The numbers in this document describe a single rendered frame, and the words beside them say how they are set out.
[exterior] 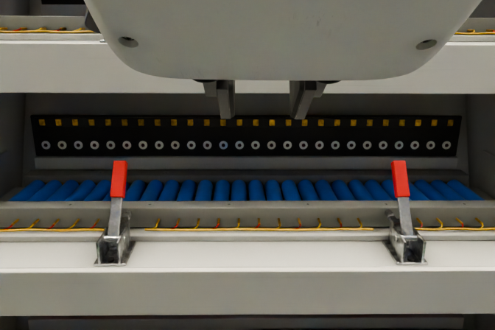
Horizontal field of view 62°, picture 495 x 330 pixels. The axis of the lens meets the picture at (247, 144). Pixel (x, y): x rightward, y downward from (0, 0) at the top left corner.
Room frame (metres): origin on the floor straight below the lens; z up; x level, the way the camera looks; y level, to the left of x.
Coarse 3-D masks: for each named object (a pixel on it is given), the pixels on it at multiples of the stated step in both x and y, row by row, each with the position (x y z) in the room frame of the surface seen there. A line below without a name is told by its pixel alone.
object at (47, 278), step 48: (0, 192) 0.50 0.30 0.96; (480, 192) 0.52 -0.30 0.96; (0, 288) 0.36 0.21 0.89; (48, 288) 0.36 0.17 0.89; (96, 288) 0.37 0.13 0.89; (144, 288) 0.37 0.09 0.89; (192, 288) 0.37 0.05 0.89; (240, 288) 0.37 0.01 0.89; (288, 288) 0.37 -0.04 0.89; (336, 288) 0.37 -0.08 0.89; (384, 288) 0.37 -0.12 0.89; (432, 288) 0.37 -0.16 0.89; (480, 288) 0.37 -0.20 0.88
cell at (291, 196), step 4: (288, 180) 0.51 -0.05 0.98; (292, 180) 0.51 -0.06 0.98; (284, 184) 0.50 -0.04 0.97; (288, 184) 0.49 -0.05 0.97; (292, 184) 0.50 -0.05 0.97; (284, 188) 0.49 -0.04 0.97; (288, 188) 0.49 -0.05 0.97; (292, 188) 0.48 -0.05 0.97; (296, 188) 0.49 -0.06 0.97; (284, 192) 0.48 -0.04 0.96; (288, 192) 0.47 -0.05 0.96; (292, 192) 0.47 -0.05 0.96; (296, 192) 0.47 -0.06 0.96; (284, 196) 0.48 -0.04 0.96; (288, 196) 0.47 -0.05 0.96; (292, 196) 0.46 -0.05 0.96; (296, 196) 0.46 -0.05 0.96
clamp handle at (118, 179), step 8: (120, 168) 0.39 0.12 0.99; (112, 176) 0.39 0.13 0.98; (120, 176) 0.39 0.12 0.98; (112, 184) 0.38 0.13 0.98; (120, 184) 0.38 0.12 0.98; (112, 192) 0.38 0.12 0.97; (120, 192) 0.38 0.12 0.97; (112, 200) 0.38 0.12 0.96; (120, 200) 0.38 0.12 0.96; (112, 208) 0.38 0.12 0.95; (120, 208) 0.38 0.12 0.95; (112, 216) 0.38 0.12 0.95; (120, 216) 0.38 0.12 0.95; (112, 224) 0.38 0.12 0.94; (120, 224) 0.38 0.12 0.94; (112, 232) 0.38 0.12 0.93; (120, 232) 0.39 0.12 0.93
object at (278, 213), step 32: (0, 224) 0.43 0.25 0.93; (32, 224) 0.41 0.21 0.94; (64, 224) 0.43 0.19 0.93; (96, 224) 0.42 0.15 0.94; (160, 224) 0.43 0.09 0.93; (192, 224) 0.43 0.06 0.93; (224, 224) 0.43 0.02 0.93; (256, 224) 0.43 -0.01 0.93; (288, 224) 0.43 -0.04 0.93; (320, 224) 0.42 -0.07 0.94; (352, 224) 0.43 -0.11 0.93; (384, 224) 0.43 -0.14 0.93; (416, 224) 0.43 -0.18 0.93; (448, 224) 0.43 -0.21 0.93; (480, 224) 0.43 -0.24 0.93
